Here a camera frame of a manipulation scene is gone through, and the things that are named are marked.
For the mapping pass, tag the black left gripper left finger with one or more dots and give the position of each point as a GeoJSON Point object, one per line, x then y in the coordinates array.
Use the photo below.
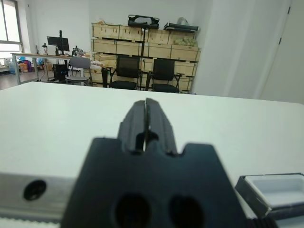
{"type": "Point", "coordinates": [130, 123]}

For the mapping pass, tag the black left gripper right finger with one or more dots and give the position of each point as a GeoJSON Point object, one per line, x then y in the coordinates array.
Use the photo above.
{"type": "Point", "coordinates": [159, 123]}

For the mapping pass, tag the black box base white insert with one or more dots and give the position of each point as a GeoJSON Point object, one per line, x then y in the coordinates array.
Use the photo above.
{"type": "Point", "coordinates": [280, 192]}

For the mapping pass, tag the pale wooden crate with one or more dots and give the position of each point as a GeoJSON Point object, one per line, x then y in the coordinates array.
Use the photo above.
{"type": "Point", "coordinates": [158, 36]}
{"type": "Point", "coordinates": [129, 48]}
{"type": "Point", "coordinates": [185, 84]}
{"type": "Point", "coordinates": [185, 53]}
{"type": "Point", "coordinates": [103, 46]}
{"type": "Point", "coordinates": [159, 51]}
{"type": "Point", "coordinates": [96, 77]}
{"type": "Point", "coordinates": [130, 33]}
{"type": "Point", "coordinates": [180, 35]}
{"type": "Point", "coordinates": [104, 60]}
{"type": "Point", "coordinates": [187, 67]}
{"type": "Point", "coordinates": [104, 31]}

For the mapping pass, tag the black mesh chair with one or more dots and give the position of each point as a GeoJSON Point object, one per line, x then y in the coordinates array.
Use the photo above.
{"type": "Point", "coordinates": [127, 69]}
{"type": "Point", "coordinates": [164, 71]}

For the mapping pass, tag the grey office chair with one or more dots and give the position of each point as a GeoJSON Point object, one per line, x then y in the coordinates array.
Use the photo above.
{"type": "Point", "coordinates": [79, 64]}

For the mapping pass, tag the black stand pole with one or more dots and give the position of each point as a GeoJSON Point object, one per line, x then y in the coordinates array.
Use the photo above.
{"type": "Point", "coordinates": [144, 42]}

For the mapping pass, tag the black computer tower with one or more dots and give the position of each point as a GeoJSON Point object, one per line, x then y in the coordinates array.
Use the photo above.
{"type": "Point", "coordinates": [59, 72]}

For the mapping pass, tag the black flat case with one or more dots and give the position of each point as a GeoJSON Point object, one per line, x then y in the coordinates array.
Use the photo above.
{"type": "Point", "coordinates": [181, 27]}

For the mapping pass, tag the black carry bag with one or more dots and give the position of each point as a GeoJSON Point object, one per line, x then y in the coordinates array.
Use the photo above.
{"type": "Point", "coordinates": [142, 22]}

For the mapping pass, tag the white plastic bag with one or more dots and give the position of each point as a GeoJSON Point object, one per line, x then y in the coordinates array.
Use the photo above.
{"type": "Point", "coordinates": [183, 21]}

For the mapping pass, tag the black computer monitor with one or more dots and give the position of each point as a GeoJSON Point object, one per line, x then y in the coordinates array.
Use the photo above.
{"type": "Point", "coordinates": [58, 42]}

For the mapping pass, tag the wooden top desk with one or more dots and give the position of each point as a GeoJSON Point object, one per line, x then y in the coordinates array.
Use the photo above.
{"type": "Point", "coordinates": [35, 55]}

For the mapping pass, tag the colourful bags pile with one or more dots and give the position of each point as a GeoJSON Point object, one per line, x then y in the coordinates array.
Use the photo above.
{"type": "Point", "coordinates": [25, 67]}

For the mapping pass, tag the blue water jug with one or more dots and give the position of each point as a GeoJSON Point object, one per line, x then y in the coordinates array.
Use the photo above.
{"type": "Point", "coordinates": [13, 67]}

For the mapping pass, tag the white door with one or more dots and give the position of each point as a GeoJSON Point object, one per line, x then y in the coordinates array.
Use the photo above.
{"type": "Point", "coordinates": [289, 59]}

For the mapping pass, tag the large room window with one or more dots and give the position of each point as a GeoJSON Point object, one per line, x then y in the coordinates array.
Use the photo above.
{"type": "Point", "coordinates": [10, 23]}

